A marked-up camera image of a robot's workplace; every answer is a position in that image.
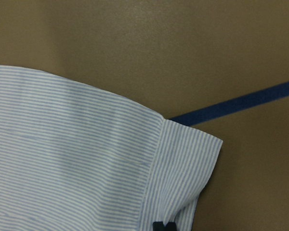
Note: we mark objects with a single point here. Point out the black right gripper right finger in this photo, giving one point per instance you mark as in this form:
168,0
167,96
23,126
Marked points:
170,226

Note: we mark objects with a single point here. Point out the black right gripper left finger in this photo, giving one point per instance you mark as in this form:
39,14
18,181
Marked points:
158,226

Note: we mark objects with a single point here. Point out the blue striped button shirt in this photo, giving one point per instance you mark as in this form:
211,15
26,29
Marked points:
77,158

